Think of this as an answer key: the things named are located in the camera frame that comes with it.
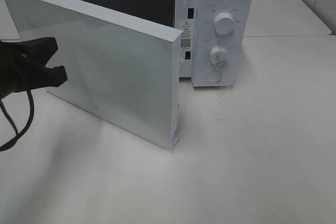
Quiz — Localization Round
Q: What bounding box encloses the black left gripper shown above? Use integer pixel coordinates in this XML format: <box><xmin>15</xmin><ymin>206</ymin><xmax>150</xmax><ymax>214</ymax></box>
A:
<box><xmin>1</xmin><ymin>37</ymin><xmax>68</xmax><ymax>99</ymax></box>

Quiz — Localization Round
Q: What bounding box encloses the white microwave door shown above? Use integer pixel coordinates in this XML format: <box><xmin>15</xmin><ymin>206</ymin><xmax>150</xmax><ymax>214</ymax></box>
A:
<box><xmin>5</xmin><ymin>0</ymin><xmax>181</xmax><ymax>149</ymax></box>

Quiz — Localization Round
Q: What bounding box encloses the round white door button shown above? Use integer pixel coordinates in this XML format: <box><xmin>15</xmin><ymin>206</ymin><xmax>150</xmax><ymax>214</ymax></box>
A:
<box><xmin>206</xmin><ymin>71</ymin><xmax>222</xmax><ymax>83</ymax></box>

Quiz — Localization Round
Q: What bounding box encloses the white warning label sticker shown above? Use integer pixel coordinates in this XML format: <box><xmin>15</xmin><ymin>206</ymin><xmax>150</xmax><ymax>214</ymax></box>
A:
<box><xmin>179</xmin><ymin>19</ymin><xmax>194</xmax><ymax>50</ymax></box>

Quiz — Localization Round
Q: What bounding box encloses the lower white timer knob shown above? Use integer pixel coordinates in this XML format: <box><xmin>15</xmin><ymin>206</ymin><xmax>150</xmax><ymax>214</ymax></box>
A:
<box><xmin>209</xmin><ymin>47</ymin><xmax>228</xmax><ymax>65</ymax></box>

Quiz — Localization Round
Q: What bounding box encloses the white microwave oven body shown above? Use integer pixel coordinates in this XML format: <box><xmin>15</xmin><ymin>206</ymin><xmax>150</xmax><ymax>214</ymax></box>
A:
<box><xmin>5</xmin><ymin>0</ymin><xmax>251</xmax><ymax>87</ymax></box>

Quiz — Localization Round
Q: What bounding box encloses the upper white power knob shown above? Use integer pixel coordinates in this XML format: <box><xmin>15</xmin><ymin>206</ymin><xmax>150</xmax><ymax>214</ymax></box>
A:
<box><xmin>213</xmin><ymin>10</ymin><xmax>235</xmax><ymax>35</ymax></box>

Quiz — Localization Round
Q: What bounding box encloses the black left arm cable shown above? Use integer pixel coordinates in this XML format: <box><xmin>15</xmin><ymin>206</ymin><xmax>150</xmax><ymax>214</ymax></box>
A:
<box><xmin>0</xmin><ymin>53</ymin><xmax>35</xmax><ymax>152</ymax></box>

